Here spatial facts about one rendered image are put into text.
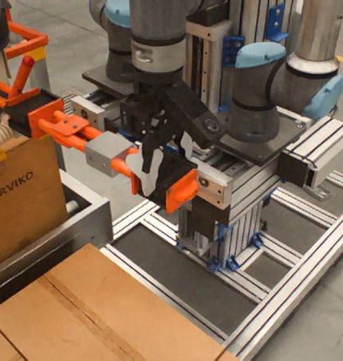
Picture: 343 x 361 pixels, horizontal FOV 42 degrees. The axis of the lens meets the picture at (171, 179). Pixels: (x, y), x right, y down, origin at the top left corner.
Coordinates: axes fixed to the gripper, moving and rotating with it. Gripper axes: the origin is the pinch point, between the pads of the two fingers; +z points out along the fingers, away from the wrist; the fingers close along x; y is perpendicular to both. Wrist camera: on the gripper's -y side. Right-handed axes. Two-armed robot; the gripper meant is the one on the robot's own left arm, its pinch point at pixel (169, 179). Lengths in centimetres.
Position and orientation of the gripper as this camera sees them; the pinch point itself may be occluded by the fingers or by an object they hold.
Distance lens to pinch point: 76.4
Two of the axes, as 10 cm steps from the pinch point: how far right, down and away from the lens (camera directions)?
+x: -6.5, 4.8, -5.9
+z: 0.0, 7.7, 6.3
